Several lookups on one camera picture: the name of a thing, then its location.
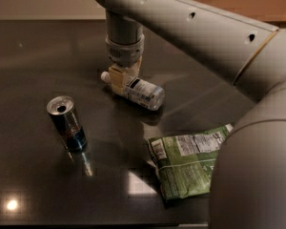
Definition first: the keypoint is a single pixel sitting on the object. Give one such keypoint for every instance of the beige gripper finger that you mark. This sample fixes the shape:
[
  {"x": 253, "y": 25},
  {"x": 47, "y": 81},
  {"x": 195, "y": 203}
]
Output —
[
  {"x": 119, "y": 77},
  {"x": 135, "y": 68}
]

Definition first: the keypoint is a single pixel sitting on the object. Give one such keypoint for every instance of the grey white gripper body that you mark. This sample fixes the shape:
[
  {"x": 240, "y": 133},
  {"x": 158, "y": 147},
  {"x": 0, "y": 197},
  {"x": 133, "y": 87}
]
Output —
[{"x": 124, "y": 53}]

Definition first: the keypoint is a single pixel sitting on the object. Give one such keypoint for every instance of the clear plastic water bottle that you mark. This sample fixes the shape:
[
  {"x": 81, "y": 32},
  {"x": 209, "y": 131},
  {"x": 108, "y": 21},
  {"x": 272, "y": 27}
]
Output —
[{"x": 137, "y": 90}]

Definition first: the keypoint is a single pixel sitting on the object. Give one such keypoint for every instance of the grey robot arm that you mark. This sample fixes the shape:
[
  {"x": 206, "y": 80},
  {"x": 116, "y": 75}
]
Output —
[{"x": 248, "y": 189}]

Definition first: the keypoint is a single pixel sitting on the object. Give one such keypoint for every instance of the blue silver energy drink can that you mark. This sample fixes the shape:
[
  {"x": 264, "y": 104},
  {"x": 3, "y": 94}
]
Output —
[{"x": 62, "y": 112}]

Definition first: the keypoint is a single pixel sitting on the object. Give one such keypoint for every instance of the green snack bag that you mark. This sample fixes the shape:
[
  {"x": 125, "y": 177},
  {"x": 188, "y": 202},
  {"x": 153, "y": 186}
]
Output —
[{"x": 184, "y": 163}]

